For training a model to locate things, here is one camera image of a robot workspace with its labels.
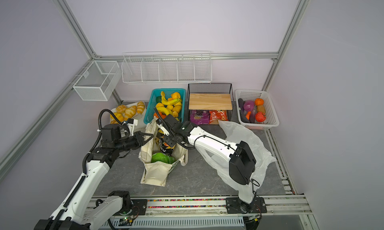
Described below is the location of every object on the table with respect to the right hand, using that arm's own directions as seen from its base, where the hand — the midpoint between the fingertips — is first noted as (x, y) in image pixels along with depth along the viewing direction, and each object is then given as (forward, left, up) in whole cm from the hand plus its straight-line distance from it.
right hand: (170, 137), depth 81 cm
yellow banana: (+36, +8, -10) cm, 39 cm away
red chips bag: (+25, -30, -11) cm, 40 cm away
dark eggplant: (+21, -46, -10) cm, 52 cm away
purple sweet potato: (+24, -54, -13) cm, 60 cm away
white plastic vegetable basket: (+22, -66, -11) cm, 71 cm away
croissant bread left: (+26, +43, -13) cm, 52 cm away
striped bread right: (+36, +30, -14) cm, 49 cm away
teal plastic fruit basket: (+29, +19, -9) cm, 36 cm away
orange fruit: (+40, +2, -7) cm, 41 cm away
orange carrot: (+27, -52, -14) cm, 60 cm away
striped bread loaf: (+28, +35, -12) cm, 47 cm away
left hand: (-4, +7, +6) cm, 10 cm away
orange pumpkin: (+38, -62, -11) cm, 73 cm away
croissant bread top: (+32, +43, -12) cm, 55 cm away
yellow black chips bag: (-4, +3, -5) cm, 7 cm away
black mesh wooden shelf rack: (+28, -22, -2) cm, 36 cm away
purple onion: (+31, -52, -8) cm, 61 cm away
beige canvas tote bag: (-18, +5, -6) cm, 20 cm away
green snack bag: (-11, +2, -2) cm, 11 cm away
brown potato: (+33, -62, -14) cm, 72 cm away
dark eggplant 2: (+35, -47, -11) cm, 60 cm away
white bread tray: (+26, +31, -13) cm, 42 cm away
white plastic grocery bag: (+10, -40, -13) cm, 43 cm away
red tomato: (+22, -58, -11) cm, 63 cm away
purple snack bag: (+22, -16, -10) cm, 29 cm away
